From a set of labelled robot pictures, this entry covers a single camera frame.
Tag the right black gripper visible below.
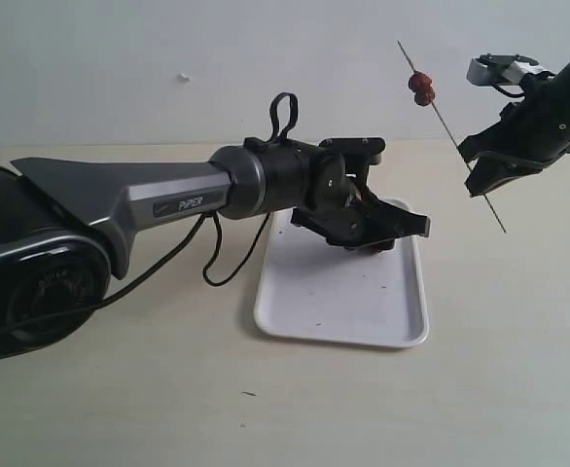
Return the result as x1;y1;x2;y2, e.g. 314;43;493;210
458;92;570;198

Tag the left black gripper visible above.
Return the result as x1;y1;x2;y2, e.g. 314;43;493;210
290;136;429;251

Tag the dried red date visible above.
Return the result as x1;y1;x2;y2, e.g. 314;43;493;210
413;88;436;107
365;245;386;254
408;71;433;93

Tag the thin metal skewer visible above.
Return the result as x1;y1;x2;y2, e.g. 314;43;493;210
397;40;507;234

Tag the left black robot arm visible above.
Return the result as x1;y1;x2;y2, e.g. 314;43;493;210
0;135;430;359

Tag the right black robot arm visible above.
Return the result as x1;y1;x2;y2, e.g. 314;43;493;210
458;54;570;198

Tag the white rectangular plastic tray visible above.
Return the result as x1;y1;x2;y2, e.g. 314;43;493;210
253;211;430;349

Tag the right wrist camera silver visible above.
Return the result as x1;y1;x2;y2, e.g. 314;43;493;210
466;54;555;99

